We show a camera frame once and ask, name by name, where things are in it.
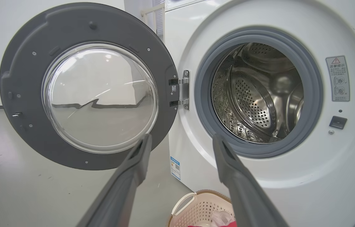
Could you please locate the cream perforated laundry basket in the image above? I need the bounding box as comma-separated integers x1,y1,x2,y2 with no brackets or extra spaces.
168,189,238,227

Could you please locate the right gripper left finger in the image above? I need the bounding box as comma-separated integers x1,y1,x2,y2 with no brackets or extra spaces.
77,133,153,227

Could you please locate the stainless steel washer drum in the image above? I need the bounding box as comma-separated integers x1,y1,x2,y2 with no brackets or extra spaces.
211,43,304,144

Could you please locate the white clothing item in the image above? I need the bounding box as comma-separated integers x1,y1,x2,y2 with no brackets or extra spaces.
210,210,235,227

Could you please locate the white metal rack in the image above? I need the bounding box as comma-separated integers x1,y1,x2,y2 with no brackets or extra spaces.
141,3,166,43

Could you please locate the blue energy label sticker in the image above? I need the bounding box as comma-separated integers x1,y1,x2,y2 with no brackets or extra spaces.
170,156,181,181

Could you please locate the grey rubber door gasket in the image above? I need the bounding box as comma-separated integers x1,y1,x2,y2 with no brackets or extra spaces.
194,27,324,159

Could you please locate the black door latch socket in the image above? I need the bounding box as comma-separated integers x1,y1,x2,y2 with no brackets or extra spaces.
329,116,347,130

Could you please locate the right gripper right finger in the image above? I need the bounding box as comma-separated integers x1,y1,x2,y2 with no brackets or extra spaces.
212,133,289,227

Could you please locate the round washing machine door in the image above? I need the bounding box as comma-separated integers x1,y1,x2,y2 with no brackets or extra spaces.
0,2,179,171

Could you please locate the metal door hinge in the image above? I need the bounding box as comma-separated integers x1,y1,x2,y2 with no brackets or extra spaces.
169,70,190,111

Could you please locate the grey warning label sticker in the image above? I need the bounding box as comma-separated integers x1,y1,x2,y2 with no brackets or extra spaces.
326,55,351,102

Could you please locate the white front-load washing machine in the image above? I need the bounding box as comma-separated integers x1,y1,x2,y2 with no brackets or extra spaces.
164,0,355,227

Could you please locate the red clothing item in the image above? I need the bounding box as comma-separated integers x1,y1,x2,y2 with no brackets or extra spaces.
187,221,238,227

